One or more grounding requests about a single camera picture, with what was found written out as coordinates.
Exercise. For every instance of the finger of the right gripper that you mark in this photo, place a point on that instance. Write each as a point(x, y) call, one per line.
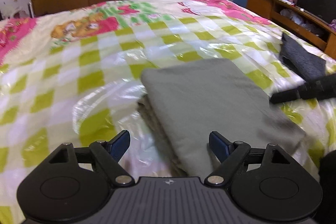
point(297, 93)

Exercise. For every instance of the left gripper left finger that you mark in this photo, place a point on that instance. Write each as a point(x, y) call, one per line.
point(106, 157)

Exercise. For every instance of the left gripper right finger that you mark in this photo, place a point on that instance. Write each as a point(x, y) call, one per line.
point(231, 157)

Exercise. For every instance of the grey-green linen pants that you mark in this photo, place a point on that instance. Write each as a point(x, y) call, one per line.
point(183, 104)

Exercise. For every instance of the black sleeved left forearm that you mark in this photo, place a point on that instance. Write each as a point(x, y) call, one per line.
point(327, 180)

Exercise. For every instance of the dark grey folded garment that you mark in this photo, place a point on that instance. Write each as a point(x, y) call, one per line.
point(308, 66)

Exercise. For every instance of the wooden tv cabinet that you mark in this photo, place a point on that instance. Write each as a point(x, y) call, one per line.
point(299, 22)

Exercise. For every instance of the checkered floral bed cover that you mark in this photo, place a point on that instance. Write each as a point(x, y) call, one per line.
point(75, 76)

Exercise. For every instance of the black television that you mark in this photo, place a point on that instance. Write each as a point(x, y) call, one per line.
point(324, 9)

